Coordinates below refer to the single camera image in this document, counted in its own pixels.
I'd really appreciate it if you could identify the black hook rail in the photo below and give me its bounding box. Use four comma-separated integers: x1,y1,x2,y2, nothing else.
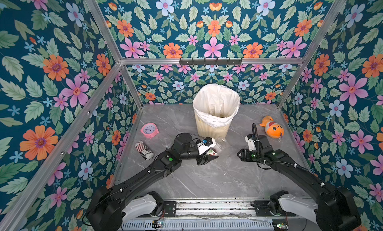
179,58,242,66

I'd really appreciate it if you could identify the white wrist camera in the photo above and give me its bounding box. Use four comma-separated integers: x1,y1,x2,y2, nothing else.
197,137,216,155
245,134,256,151

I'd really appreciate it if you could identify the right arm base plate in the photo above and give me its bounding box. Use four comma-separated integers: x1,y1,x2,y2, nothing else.
250,200,297,217

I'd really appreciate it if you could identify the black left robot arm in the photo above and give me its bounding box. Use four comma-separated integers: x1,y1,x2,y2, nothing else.
85,133,218,231

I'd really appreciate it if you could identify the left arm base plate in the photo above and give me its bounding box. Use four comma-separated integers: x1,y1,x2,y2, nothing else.
143,201,177,218

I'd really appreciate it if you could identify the white plastic bin liner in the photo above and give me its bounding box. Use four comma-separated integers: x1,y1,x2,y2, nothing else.
192,84,240,127

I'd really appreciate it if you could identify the pink alarm clock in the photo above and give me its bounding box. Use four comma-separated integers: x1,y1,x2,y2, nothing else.
140,123,159,139

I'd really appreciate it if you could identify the clear jar with white lid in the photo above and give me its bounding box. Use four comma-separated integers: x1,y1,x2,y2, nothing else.
207,137,229,156

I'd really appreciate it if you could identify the striped flag pattern can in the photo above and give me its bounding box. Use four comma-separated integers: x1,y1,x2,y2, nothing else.
135,140,154,160

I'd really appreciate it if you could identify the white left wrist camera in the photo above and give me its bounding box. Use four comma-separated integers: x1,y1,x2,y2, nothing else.
197,137,216,155

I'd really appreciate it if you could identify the cream ribbed trash bin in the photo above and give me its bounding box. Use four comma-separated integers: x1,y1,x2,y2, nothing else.
194,111,235,138

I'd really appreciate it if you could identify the orange plush toy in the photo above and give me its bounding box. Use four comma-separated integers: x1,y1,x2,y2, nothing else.
259,115,284,139

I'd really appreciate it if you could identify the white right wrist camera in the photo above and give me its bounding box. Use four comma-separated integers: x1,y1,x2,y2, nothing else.
245,134,256,151

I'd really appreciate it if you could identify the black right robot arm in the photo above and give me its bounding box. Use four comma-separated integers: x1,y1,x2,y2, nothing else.
237,134,362,231

